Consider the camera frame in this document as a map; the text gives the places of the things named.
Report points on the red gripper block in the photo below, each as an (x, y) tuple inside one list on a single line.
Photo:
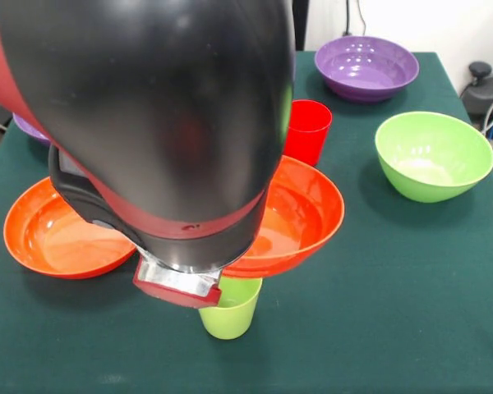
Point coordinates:
[(176, 296)]

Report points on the green plastic cup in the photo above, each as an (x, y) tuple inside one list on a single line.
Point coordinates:
[(230, 316)]

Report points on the orange plastic bowl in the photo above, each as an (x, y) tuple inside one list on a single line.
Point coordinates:
[(300, 213), (49, 242)]

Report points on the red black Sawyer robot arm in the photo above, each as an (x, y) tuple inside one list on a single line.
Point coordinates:
[(148, 102)]

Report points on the dark green tablecloth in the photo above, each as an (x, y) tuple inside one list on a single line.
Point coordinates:
[(353, 328)]

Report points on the red plastic cup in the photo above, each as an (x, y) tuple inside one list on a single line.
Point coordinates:
[(308, 131)]

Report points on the purple plastic bowl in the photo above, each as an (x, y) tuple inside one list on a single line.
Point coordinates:
[(365, 70), (30, 129)]

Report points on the green plastic bowl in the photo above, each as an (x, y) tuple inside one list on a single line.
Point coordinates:
[(433, 164)]

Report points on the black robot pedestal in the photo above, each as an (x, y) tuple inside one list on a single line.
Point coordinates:
[(299, 24)]

